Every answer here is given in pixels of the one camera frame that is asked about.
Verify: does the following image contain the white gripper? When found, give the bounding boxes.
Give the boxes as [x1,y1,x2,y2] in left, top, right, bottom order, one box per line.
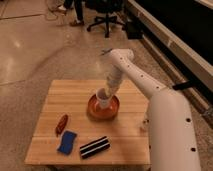
[104,69,123,98]

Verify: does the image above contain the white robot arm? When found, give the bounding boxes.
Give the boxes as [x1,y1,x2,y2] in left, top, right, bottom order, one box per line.
[107,49,201,171]

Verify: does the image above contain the orange ceramic bowl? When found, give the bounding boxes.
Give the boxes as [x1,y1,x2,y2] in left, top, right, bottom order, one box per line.
[87,95,120,120]

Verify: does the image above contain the small white bottle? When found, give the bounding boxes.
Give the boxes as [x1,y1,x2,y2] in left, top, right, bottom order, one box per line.
[140,116,149,131]

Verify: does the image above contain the red brown sausage toy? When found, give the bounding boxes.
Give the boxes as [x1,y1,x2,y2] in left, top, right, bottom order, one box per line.
[55,114,68,135]

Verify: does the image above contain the black white striped block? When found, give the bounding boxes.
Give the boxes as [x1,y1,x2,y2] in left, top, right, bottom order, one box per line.
[80,136,110,159]

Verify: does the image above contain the wooden table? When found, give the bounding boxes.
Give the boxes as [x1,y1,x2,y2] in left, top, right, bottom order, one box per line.
[25,80,150,166]

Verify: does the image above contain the blue sponge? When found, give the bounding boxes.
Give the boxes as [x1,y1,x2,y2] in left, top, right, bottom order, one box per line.
[57,131,77,155]

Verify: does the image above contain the black box on floor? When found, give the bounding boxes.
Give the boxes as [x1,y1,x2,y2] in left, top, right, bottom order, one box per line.
[125,22,143,39]

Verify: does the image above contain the black office chair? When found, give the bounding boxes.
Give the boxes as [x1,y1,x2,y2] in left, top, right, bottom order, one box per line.
[85,0,124,38]

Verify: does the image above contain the person's legs and shoes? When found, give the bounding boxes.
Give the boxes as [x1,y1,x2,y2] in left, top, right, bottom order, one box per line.
[54,0,86,28]

